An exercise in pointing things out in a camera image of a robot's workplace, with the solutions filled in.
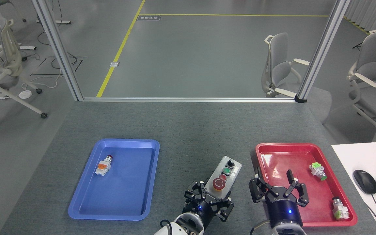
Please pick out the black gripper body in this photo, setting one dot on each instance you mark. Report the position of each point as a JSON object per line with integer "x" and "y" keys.
{"x": 284, "y": 210}
{"x": 201, "y": 209}

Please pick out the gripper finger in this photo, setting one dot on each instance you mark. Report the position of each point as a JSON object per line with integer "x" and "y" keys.
{"x": 256, "y": 191}
{"x": 300, "y": 194}
{"x": 196, "y": 192}
{"x": 225, "y": 207}

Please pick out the grey control box with buttons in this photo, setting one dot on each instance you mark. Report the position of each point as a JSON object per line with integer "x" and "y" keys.
{"x": 232, "y": 176}

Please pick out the red plastic tray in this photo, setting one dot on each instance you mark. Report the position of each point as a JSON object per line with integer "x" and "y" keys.
{"x": 318, "y": 199}

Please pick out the black computer mouse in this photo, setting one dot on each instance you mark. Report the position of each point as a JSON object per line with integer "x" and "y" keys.
{"x": 365, "y": 181}

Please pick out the blue plastic tray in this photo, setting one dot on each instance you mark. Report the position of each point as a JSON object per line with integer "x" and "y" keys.
{"x": 126, "y": 189}

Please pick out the white desk board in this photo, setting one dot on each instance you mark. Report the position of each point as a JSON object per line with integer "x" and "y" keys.
{"x": 364, "y": 156}

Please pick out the metal floor outlet plate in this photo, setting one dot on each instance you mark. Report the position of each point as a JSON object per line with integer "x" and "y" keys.
{"x": 115, "y": 64}

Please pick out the dark floor label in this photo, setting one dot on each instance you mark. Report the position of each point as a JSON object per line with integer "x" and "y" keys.
{"x": 148, "y": 18}

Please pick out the round white floor socket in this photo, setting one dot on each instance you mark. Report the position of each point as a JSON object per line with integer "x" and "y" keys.
{"x": 25, "y": 94}

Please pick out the green push button switch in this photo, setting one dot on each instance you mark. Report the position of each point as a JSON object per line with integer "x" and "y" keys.
{"x": 339, "y": 209}
{"x": 317, "y": 170}

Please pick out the silver aluminium rail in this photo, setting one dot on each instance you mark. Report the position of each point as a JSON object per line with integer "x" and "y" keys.
{"x": 188, "y": 99}

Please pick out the red push button switch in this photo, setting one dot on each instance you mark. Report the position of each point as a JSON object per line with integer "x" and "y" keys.
{"x": 103, "y": 167}

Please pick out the silver aluminium post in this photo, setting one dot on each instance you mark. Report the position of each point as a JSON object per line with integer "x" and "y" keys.
{"x": 59, "y": 49}
{"x": 321, "y": 52}

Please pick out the white desk frame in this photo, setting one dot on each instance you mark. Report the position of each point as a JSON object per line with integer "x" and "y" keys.
{"x": 15, "y": 47}

